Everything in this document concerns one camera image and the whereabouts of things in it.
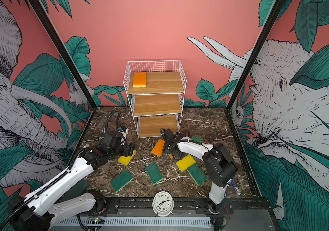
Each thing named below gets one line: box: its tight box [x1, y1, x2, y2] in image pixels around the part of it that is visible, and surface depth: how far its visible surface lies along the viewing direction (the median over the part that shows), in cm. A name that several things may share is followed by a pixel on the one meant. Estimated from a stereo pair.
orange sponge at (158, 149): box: [151, 138, 165, 157], surface depth 97 cm
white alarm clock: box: [151, 191, 175, 218], surface depth 73 cm
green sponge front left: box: [110, 169, 134, 193], surface depth 83 cm
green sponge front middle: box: [145, 162, 164, 185], surface depth 86 cm
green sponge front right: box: [186, 163, 208, 186], surface depth 86 cm
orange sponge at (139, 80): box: [132, 72, 147, 88], surface depth 76 cm
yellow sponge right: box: [175, 154, 197, 172], surface depth 90 cm
